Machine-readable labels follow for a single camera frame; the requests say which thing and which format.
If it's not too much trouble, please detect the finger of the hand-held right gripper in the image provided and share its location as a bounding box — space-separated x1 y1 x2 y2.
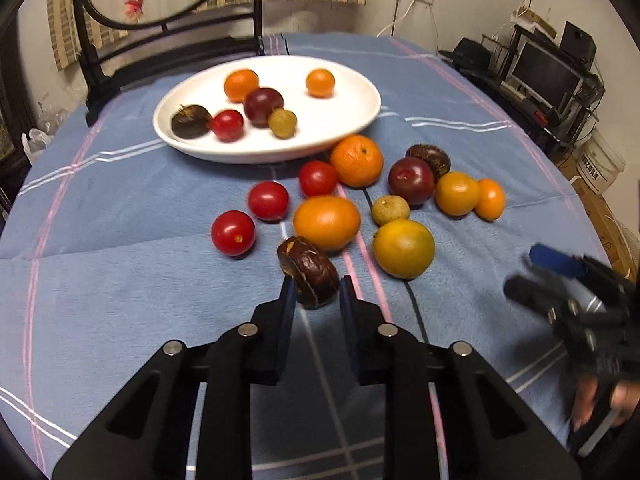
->
502 275 576 321
522 242 621 291

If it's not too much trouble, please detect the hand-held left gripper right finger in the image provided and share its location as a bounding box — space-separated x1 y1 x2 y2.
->
339 275 583 480

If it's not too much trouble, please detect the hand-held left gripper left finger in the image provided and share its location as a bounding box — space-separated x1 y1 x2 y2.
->
52 276 298 480

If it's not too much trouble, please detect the dark brown water chestnut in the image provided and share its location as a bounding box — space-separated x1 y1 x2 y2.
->
276 235 341 309
405 144 452 181
171 104 214 140

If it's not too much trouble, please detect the small orange tangerine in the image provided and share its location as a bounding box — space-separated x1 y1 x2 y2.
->
305 68 336 99
474 178 506 221

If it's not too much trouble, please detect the yellow-orange citrus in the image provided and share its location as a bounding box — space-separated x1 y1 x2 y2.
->
372 219 436 280

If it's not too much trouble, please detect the red cherry tomato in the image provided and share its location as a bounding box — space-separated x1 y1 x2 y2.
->
211 210 256 257
210 109 245 142
299 160 339 198
248 181 290 222

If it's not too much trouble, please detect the large oval orange tangerine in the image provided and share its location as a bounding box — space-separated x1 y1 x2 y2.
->
293 195 362 253

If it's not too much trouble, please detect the orange tomato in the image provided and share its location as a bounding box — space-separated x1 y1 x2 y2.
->
434 171 481 217

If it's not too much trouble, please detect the yellow longan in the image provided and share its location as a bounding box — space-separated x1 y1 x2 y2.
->
371 195 411 226
267 108 298 138

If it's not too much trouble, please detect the dark red plum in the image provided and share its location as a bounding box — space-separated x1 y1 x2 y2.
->
244 87 285 128
388 157 435 206

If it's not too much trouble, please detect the large dimpled orange tangerine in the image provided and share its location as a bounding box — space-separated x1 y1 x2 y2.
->
329 134 385 188

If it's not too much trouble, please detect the white oval plate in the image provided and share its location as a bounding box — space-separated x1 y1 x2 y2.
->
152 55 382 164

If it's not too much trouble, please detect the person's right hand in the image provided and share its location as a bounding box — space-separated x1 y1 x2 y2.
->
569 376 640 433

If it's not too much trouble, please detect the cardboard box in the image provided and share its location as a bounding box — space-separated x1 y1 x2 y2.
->
555 155 637 281

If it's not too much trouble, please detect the white plastic bucket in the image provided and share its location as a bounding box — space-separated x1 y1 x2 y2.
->
575 127 627 194

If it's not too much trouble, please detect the black desk rack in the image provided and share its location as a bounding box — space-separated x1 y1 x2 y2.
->
480 25 607 157

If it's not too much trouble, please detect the blue striped tablecloth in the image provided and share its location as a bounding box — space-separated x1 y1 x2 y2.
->
0 32 626 480

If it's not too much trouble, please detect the computer monitor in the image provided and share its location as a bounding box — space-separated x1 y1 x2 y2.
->
510 42 583 107

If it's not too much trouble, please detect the black speaker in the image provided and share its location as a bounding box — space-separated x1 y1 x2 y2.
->
559 21 597 66

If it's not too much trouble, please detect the clear plastic bag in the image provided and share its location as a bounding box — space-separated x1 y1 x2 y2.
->
22 129 54 162

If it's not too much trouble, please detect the dark wooden cabinet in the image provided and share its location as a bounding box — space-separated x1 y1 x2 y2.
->
0 35 40 211

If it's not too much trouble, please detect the white power cable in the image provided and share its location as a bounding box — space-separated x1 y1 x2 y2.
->
389 0 419 37

